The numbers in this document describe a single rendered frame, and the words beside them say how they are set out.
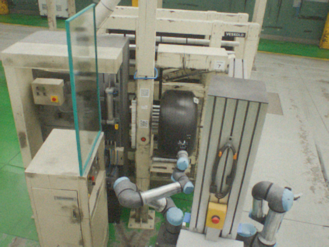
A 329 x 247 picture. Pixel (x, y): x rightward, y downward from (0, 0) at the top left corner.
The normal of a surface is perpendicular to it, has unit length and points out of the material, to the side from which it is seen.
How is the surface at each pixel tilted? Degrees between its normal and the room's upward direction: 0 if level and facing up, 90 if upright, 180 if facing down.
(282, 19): 90
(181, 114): 45
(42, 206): 90
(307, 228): 0
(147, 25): 90
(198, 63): 90
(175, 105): 30
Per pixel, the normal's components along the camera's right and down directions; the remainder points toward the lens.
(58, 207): -0.04, 0.48
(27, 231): 0.06, -0.87
